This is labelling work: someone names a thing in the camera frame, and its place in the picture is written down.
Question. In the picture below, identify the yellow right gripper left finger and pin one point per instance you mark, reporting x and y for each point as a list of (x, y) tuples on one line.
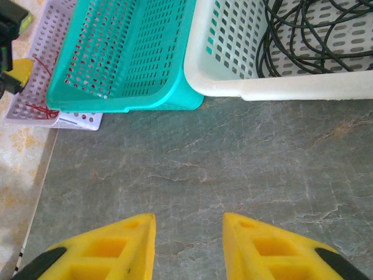
[(116, 262)]

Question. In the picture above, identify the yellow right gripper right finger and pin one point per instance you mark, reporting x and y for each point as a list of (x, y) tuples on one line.
[(262, 262)]

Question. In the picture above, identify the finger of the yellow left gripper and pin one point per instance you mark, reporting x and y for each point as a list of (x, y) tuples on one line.
[(10, 81), (22, 71)]

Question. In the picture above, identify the lilac perforated plastic basket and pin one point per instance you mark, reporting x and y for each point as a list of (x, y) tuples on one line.
[(38, 76)]

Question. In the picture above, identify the teal perforated plastic basket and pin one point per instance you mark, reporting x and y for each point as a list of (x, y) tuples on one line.
[(175, 96)]

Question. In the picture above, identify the white perforated plastic basket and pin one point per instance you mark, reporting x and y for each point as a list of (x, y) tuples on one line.
[(262, 87)]

